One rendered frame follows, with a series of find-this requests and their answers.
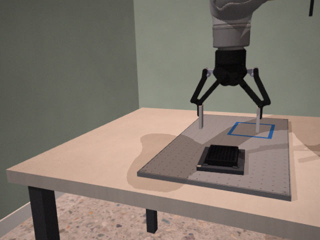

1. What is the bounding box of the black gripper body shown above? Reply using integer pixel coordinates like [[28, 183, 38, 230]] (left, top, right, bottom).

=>
[[213, 48, 248, 86]]

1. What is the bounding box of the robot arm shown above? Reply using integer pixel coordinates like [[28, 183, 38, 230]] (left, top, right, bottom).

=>
[[209, 0, 268, 51]]

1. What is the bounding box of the blue tape outline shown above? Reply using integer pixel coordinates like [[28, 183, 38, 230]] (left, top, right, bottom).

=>
[[227, 122, 275, 139]]

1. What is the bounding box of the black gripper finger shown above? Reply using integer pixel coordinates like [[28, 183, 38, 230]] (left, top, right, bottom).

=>
[[232, 67, 271, 133], [190, 68, 227, 130]]

